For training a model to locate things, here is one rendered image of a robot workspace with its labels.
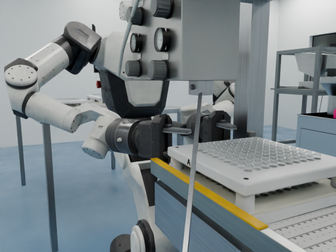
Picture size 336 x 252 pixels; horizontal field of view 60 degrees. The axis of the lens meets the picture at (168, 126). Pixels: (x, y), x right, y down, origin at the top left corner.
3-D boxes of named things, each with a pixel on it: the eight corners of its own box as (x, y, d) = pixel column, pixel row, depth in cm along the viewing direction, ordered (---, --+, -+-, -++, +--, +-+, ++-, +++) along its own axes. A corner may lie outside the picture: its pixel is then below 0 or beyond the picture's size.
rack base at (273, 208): (352, 200, 51) (353, 187, 51) (242, 231, 41) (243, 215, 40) (255, 163, 73) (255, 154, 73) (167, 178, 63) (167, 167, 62)
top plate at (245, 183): (355, 172, 51) (356, 161, 50) (244, 197, 40) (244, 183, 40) (256, 144, 72) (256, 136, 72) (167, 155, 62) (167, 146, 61)
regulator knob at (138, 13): (125, 26, 56) (125, 2, 55) (137, 27, 57) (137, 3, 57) (131, 23, 53) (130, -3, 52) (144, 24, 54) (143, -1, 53)
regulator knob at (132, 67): (124, 77, 59) (124, 54, 58) (136, 77, 60) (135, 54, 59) (129, 77, 56) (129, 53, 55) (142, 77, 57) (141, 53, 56)
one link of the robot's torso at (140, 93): (83, 115, 123) (79, 27, 117) (157, 111, 138) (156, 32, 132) (99, 125, 97) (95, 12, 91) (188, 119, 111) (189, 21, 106)
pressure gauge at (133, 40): (130, 53, 59) (129, 34, 58) (136, 53, 59) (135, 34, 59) (136, 52, 55) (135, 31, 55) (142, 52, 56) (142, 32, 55)
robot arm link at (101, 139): (125, 111, 72) (92, 109, 78) (106, 148, 68) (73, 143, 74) (146, 135, 81) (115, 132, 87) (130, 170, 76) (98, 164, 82)
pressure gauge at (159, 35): (153, 52, 48) (153, 29, 47) (161, 53, 48) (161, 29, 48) (163, 51, 44) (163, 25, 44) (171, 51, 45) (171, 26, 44)
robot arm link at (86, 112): (123, 115, 77) (77, 96, 78) (108, 143, 73) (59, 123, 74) (123, 125, 83) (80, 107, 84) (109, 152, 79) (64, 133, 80)
